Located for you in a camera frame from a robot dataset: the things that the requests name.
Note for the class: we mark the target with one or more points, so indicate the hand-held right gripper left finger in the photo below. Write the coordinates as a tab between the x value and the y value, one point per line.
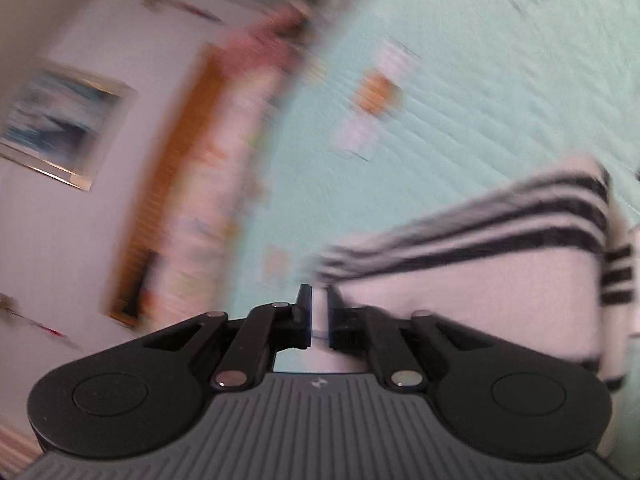
304	320

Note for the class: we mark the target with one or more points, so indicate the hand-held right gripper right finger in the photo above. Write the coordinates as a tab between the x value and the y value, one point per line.
337	322

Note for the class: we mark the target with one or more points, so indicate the floral pillow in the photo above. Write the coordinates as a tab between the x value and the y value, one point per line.
215	185

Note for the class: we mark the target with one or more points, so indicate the wooden headboard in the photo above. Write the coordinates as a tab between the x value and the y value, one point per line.
170	170

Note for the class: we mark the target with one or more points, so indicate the pink pillow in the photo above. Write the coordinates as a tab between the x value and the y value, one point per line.
265	40

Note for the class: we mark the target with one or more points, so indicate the framed blue picture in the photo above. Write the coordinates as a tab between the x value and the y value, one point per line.
60	125

